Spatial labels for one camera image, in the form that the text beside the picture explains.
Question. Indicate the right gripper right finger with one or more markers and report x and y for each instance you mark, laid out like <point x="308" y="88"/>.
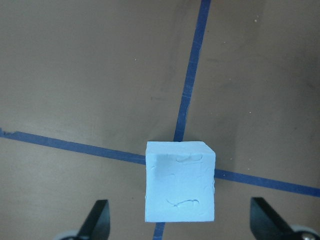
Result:
<point x="267" y="224"/>

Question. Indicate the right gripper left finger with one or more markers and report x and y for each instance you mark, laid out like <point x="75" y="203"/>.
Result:
<point x="97" y="225"/>

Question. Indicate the light blue block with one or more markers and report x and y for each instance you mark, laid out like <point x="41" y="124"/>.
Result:
<point x="180" y="183"/>

